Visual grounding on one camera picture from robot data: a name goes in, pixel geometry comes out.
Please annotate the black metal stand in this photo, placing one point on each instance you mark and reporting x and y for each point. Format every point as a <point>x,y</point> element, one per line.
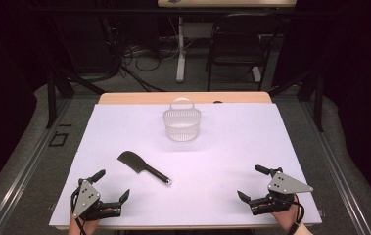
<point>318,104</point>
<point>51,98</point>

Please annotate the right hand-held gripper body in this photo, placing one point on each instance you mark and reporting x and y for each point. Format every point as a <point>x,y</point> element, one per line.
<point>284,189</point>

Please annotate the white table mat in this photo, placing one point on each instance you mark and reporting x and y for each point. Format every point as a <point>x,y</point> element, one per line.
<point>222,156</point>

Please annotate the person's left hand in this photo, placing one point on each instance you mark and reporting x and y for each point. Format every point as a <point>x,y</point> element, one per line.
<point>90,225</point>

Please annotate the wooden table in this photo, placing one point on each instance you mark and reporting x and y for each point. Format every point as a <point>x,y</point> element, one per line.
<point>238,97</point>

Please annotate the black horizontal bar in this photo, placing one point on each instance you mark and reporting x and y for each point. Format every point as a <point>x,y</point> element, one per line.
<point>108,10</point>

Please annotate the person's right hand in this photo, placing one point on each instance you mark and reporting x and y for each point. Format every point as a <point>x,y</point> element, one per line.
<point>286,218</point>

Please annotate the black folding chair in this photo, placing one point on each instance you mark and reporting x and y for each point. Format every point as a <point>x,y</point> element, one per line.
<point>238,49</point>

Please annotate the white plastic basket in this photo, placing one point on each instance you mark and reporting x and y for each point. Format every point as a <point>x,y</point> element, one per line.
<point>182,130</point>

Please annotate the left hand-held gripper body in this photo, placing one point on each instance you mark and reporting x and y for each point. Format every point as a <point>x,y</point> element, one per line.
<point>86,197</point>

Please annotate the white-legged wooden desk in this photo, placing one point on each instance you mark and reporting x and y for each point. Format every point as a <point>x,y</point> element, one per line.
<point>180,49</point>

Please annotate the aluminium floor rail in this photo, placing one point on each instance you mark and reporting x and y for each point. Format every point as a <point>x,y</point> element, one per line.
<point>26,166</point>
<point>333,163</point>

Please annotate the black kitchen knife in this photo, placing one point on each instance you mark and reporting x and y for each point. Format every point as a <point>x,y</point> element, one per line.
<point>134,162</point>

